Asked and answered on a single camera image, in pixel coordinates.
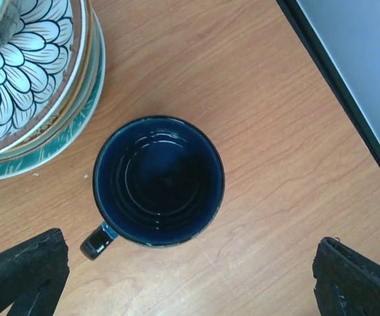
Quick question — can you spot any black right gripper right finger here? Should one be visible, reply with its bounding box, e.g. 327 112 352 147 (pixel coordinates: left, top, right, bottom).
312 237 380 315

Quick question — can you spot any dark blue ceramic mug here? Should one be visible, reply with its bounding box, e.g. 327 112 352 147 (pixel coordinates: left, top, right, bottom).
80 115 225 260

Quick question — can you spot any black enclosure frame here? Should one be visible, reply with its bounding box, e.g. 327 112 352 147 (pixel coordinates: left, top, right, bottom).
278 1 380 167

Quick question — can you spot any white floral pattern plate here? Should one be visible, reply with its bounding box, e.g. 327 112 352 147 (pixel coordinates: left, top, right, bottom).
0 1 94 153

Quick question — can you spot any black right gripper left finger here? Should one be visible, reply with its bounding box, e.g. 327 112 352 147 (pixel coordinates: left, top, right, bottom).
0 228 70 315

